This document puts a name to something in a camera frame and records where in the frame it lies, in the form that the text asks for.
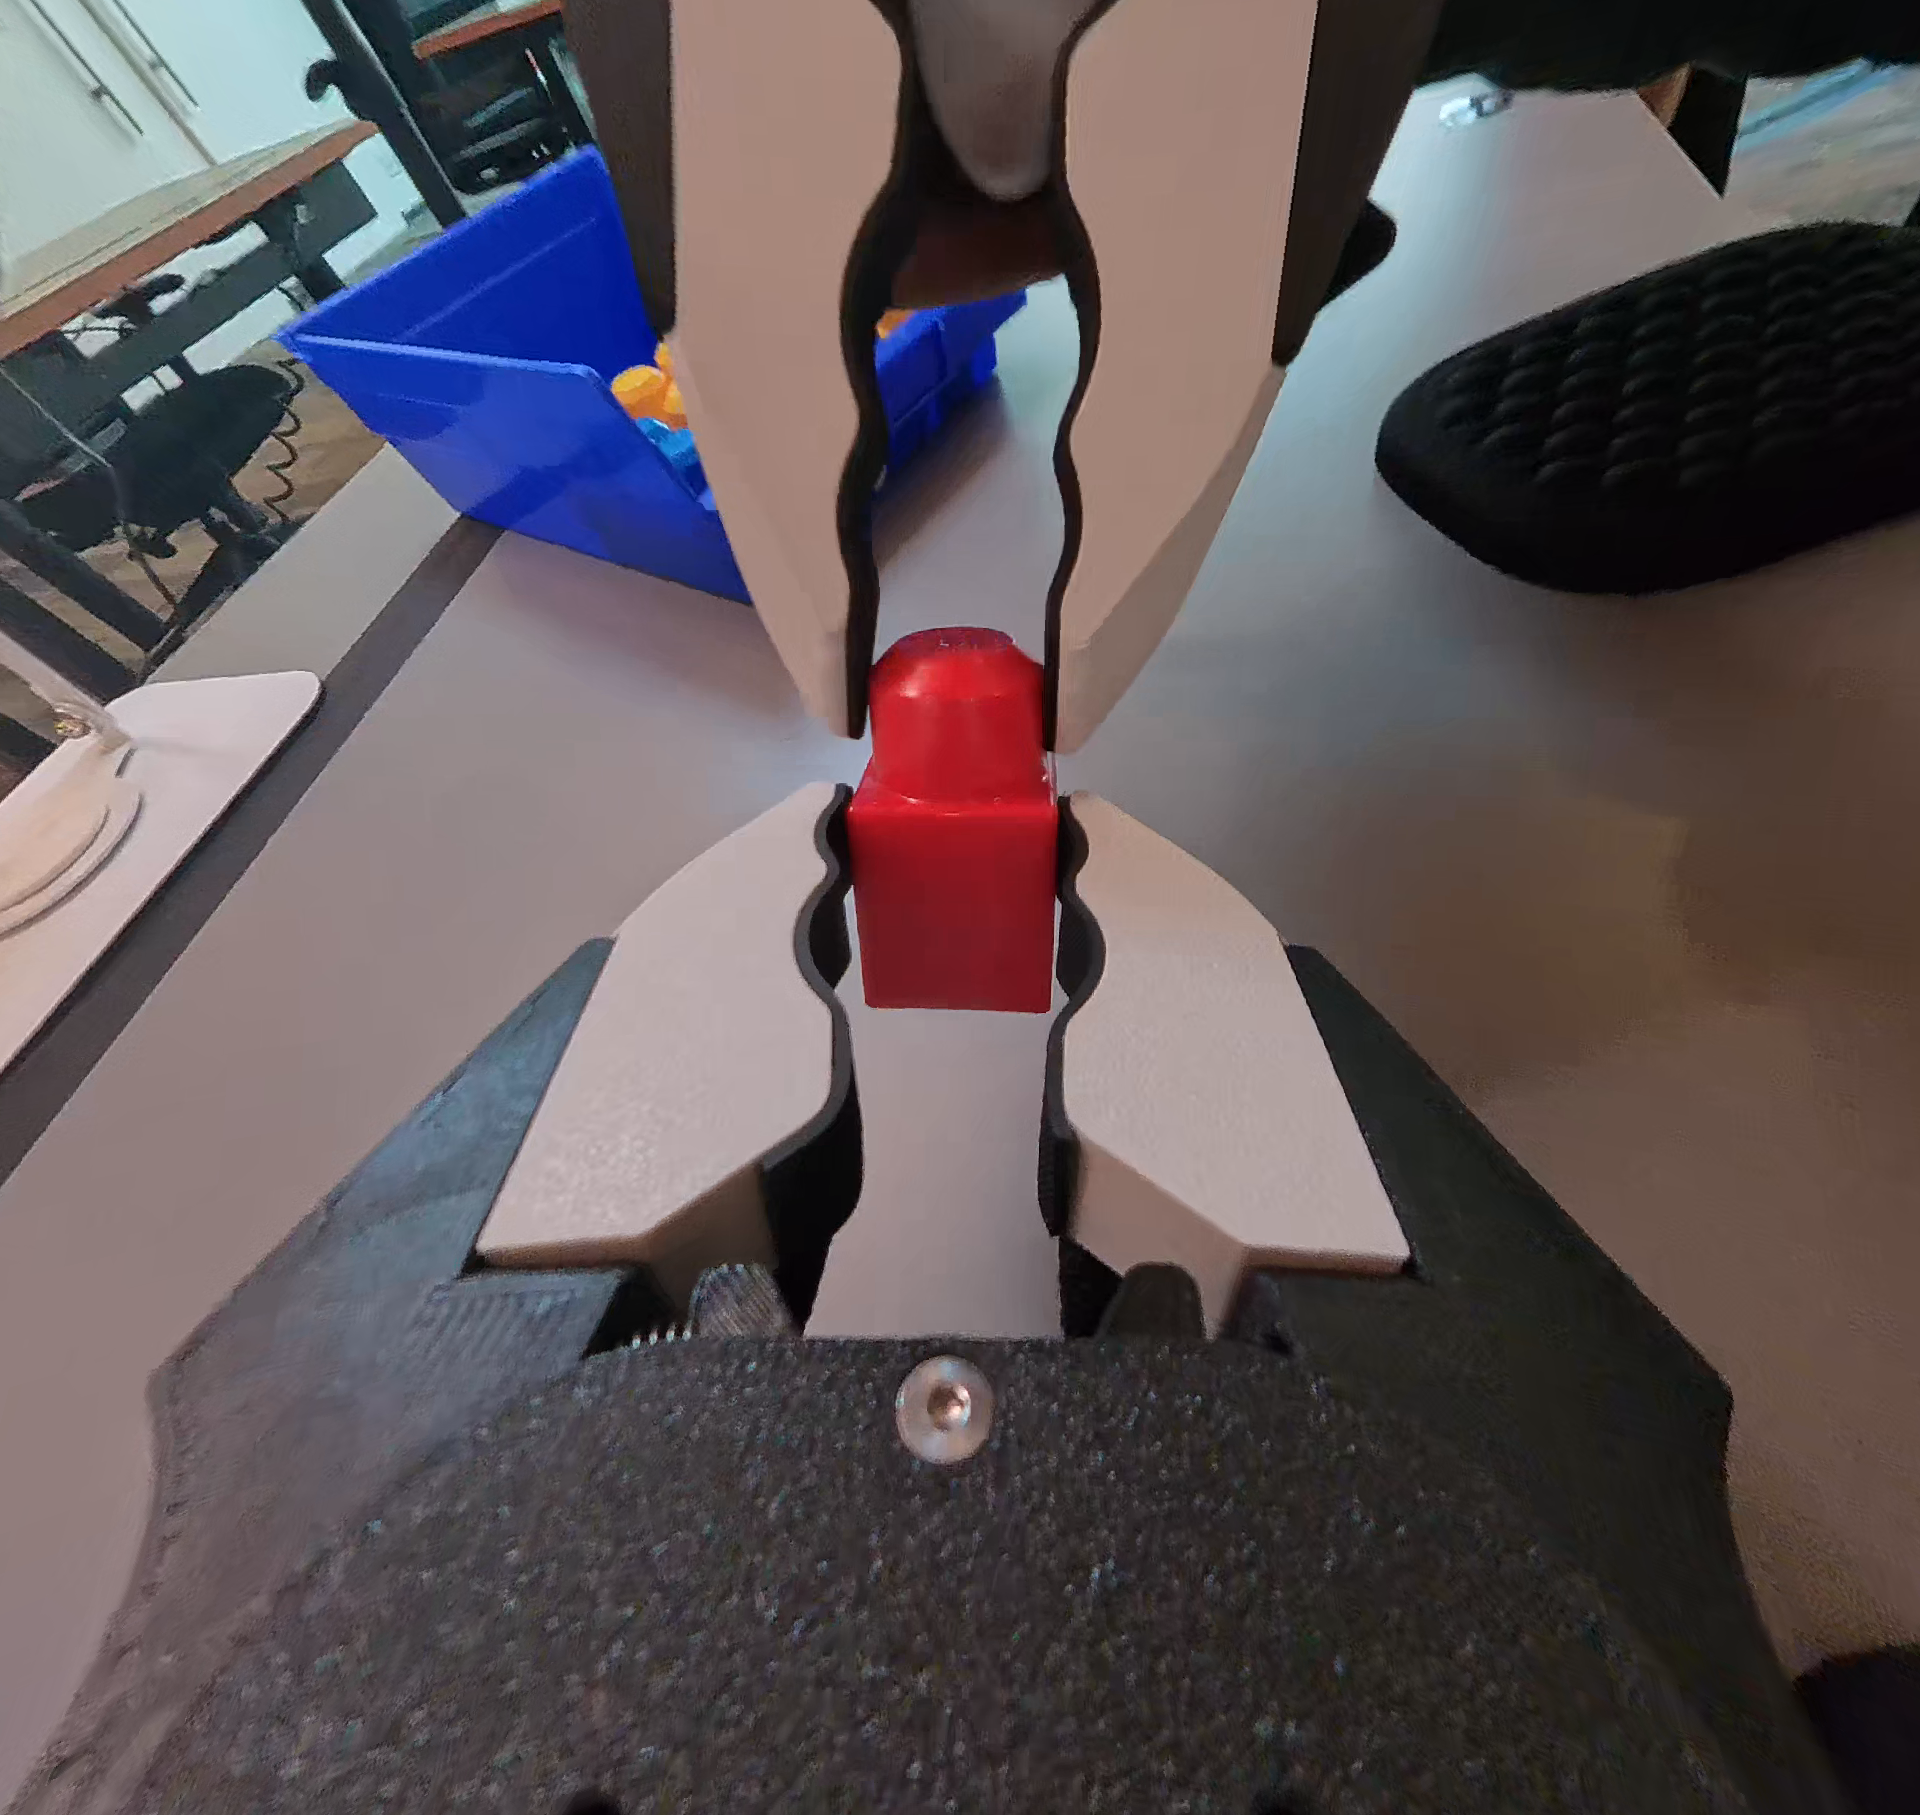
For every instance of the blue plastic bin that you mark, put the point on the blue plastic bin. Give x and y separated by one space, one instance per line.
495 345

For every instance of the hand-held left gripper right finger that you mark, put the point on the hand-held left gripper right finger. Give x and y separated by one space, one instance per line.
1215 1066

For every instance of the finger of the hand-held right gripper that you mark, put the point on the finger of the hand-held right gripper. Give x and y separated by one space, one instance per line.
1183 271
766 271

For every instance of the black tripod stand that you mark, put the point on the black tripod stand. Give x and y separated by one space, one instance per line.
360 77

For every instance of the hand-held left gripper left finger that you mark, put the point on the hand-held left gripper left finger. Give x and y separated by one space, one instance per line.
676 1066

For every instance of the pile of building bricks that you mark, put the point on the pile of building bricks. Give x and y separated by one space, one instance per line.
645 389

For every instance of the white desk stand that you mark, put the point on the white desk stand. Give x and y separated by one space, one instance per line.
195 780

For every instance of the red mega block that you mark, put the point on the red mega block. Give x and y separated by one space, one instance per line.
951 886

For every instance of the black chair armrest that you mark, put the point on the black chair armrest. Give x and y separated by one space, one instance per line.
1651 407

